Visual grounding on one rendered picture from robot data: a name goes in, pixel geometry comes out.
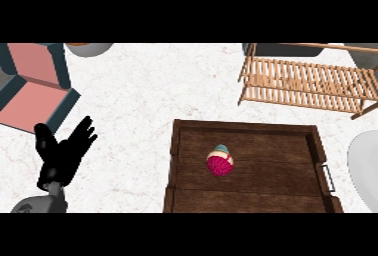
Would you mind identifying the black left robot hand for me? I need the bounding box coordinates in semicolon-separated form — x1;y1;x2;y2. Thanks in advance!
33;115;99;192

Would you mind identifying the magenta bell pepper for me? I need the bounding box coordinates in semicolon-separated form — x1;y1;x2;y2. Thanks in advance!
206;143;235;177

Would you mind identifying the dark brown wooden tray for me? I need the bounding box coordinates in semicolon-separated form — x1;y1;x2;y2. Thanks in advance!
163;118;346;214

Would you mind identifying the light wooden tiered shelf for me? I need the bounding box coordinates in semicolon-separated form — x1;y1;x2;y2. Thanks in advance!
237;43;378;121

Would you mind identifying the pink and teal open box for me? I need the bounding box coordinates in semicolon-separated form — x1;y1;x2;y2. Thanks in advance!
0;43;83;135

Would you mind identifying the grey round bowl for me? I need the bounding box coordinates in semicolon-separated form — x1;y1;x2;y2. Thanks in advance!
65;43;116;58

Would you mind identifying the dark grey rectangular container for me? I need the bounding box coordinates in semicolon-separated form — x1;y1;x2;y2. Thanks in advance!
241;43;327;58

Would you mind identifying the white rounded appliance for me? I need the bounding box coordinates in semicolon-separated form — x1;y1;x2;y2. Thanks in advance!
347;130;378;213

